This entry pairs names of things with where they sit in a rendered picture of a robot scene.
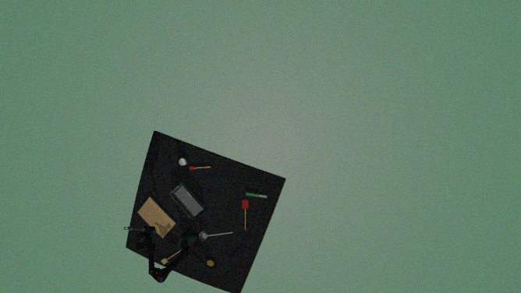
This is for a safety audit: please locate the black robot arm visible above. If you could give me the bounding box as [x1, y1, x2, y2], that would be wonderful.
[135, 232, 191, 283]

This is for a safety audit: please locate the wooden board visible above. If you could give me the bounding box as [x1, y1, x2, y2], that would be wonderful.
[137, 196, 176, 238]

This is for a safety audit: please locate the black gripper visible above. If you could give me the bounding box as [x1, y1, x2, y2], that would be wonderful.
[139, 225, 155, 242]

